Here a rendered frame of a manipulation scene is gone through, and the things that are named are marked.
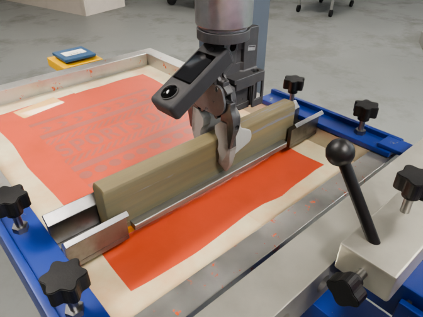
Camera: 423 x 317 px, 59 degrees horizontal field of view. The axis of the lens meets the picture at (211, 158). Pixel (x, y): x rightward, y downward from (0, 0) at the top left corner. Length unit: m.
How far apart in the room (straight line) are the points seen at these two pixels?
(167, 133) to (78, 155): 0.18
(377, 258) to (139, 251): 0.31
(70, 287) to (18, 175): 0.39
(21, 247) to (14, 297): 1.33
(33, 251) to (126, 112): 0.46
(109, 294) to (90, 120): 0.47
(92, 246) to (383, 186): 0.39
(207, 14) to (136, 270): 0.34
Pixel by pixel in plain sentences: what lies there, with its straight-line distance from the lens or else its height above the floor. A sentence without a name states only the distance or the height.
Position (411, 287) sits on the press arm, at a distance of 0.43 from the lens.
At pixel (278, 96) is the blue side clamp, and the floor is 1.00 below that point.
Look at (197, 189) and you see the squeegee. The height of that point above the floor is 1.00.
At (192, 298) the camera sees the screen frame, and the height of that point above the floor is 0.99.
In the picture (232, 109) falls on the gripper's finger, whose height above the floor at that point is 1.12.
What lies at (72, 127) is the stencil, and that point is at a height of 0.96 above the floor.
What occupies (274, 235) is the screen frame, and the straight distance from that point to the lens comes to 0.51.
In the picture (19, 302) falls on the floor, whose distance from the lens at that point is 1.83.
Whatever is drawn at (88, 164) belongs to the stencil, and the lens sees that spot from 0.73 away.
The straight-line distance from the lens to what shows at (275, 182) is 0.66.
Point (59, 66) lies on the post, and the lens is 1.25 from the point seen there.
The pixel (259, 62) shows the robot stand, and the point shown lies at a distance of 1.44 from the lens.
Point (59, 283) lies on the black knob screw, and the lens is 0.39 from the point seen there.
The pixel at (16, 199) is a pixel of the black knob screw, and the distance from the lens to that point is 0.51.
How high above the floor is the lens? 1.35
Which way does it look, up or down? 34 degrees down
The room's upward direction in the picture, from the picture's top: straight up
